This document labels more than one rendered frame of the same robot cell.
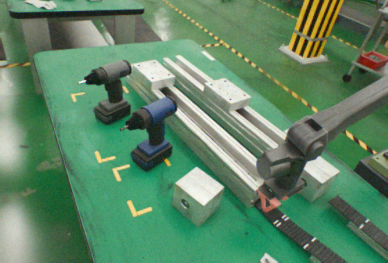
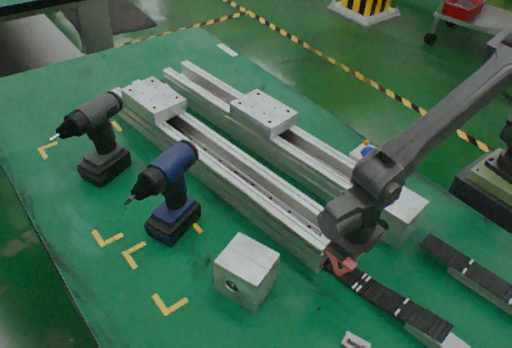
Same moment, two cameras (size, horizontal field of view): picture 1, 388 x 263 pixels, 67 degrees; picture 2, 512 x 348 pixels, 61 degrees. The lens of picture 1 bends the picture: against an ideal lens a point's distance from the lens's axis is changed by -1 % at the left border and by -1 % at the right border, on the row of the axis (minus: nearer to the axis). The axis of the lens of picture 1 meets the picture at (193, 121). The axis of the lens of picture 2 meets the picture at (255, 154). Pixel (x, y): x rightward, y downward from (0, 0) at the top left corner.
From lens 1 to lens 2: 0.12 m
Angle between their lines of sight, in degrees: 6
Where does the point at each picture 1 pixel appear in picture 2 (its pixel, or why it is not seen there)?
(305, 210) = (391, 260)
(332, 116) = (407, 144)
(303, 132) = (373, 172)
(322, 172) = (406, 207)
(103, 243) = not seen: outside the picture
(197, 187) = (244, 262)
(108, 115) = (100, 173)
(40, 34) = not seen: outside the picture
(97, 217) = (115, 327)
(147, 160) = (170, 233)
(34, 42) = not seen: outside the picture
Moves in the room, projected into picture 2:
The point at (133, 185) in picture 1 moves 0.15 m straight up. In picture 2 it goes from (156, 270) to (149, 225)
